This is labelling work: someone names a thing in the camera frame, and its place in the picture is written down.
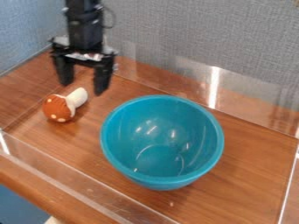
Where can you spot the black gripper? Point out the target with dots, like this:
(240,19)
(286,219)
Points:
(83,44)

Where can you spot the red and white toy mushroom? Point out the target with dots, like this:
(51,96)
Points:
(59,108)

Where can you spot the blue plastic bowl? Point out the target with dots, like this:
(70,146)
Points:
(162,140)

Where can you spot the clear acrylic barrier wall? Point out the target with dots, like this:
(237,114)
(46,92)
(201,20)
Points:
(54,164)

